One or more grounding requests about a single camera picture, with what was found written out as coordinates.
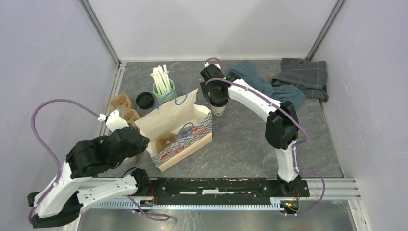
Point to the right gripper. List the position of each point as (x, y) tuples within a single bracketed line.
[(207, 88)]

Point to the white paper coffee cup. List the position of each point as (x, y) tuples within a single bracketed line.
[(218, 110)]

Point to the paper takeout bag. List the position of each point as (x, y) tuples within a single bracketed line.
[(173, 116)]

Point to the black plastic cup lid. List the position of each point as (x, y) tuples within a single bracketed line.
[(219, 103)]

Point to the cardboard cup carrier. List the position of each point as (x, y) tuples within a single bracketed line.
[(124, 104), (169, 138)]

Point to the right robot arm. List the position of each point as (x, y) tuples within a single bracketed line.
[(281, 120)]

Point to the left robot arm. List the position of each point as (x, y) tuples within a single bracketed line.
[(64, 200)]

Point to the blue cloth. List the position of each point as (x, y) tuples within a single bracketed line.
[(283, 93)]

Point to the green straw holder can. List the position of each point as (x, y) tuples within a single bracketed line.
[(164, 93)]

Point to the white wrapped straws bundle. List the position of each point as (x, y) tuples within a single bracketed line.
[(160, 74)]

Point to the grey plaid cloth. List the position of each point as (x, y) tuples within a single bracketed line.
[(308, 76)]

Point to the stack of paper cups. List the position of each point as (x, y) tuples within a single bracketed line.
[(129, 161)]

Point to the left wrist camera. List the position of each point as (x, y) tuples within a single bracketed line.
[(115, 120)]

